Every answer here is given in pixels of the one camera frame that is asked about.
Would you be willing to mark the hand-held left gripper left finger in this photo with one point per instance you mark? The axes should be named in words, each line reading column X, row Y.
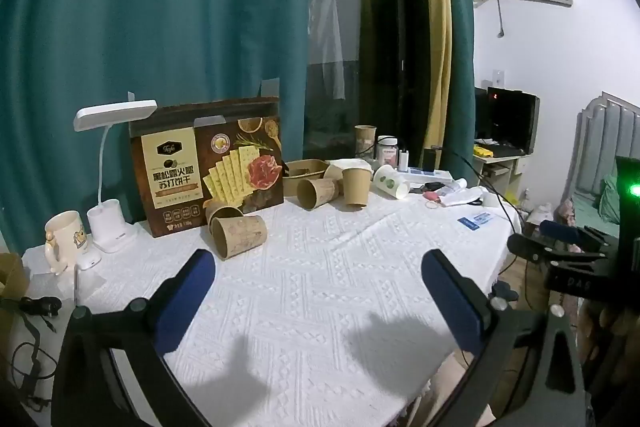
column 186, row 299

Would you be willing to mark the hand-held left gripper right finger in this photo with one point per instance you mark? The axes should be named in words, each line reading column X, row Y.
column 452, row 299

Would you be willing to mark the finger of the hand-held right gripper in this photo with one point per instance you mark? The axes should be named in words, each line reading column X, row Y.
column 530, row 247
column 560, row 229

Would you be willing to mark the brown speckled paper cup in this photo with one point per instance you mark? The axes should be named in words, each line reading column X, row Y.
column 222, row 209
column 316, row 193
column 239, row 237

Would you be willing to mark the white cup with green print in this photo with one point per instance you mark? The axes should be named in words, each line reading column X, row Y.
column 392, row 181

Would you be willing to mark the plain brown paper cup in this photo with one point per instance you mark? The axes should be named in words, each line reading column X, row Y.
column 356, row 187

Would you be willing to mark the tall patterned paper cup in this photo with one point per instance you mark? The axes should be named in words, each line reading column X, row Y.
column 365, row 139

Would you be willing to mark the person's right hand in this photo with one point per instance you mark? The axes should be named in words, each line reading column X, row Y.
column 602, row 319

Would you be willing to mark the green pillow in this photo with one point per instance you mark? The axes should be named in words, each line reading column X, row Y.
column 610, row 199

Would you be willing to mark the blue card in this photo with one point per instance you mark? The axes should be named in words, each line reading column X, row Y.
column 475, row 220

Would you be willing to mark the white paper pile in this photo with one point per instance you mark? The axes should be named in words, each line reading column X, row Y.
column 462, row 196

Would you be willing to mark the white side desk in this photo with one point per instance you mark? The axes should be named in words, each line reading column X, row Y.
column 497, row 167

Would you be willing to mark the grey padded headboard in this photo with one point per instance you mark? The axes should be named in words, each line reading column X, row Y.
column 595, row 142

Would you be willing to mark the rubber band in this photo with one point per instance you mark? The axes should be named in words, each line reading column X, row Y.
column 428, row 205

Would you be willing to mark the white desk lamp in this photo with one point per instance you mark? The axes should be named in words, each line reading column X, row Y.
column 112, row 224

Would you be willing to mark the pink small object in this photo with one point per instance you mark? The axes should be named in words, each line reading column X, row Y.
column 430, row 196

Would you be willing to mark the small white device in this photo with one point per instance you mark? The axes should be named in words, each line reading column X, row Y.
column 87, row 260

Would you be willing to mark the black monitor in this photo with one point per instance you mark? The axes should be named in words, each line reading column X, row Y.
column 512, row 119

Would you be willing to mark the brown cracker box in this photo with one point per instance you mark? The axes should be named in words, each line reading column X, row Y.
column 200, row 177

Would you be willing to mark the white textured tablecloth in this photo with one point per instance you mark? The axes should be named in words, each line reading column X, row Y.
column 310, row 287

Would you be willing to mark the small black box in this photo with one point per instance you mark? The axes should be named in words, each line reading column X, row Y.
column 430, row 159

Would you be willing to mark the white cartoon mug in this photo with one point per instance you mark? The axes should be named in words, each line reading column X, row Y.
column 65, row 239

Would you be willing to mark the black power adapter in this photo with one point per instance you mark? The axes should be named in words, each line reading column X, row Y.
column 42, row 305

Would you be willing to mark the small white bottle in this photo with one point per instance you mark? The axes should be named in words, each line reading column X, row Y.
column 404, row 159

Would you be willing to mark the jar with white lid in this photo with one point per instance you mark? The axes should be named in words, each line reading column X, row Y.
column 387, row 152

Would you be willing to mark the brown paper tray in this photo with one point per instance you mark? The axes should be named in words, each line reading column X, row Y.
column 302, row 169

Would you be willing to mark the narrow teal curtain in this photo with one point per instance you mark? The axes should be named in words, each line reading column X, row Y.
column 462, row 57

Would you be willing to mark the dark glass window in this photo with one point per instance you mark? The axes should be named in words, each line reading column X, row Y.
column 380, row 57

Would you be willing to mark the yellow curtain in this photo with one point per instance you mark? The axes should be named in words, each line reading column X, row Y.
column 435, row 7

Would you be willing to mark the wide teal curtain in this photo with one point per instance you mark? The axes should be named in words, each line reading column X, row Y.
column 150, row 7

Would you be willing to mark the white wall socket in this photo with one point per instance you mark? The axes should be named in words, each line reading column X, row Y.
column 499, row 75

